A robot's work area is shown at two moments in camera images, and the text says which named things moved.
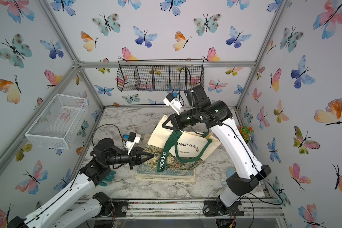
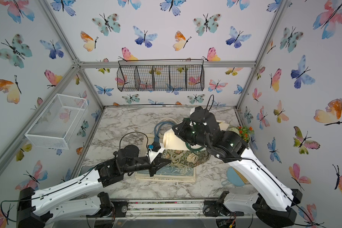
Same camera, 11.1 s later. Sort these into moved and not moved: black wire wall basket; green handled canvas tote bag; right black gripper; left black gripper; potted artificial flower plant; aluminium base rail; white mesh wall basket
Moved: left black gripper; green handled canvas tote bag; right black gripper
Not moved: potted artificial flower plant; aluminium base rail; black wire wall basket; white mesh wall basket
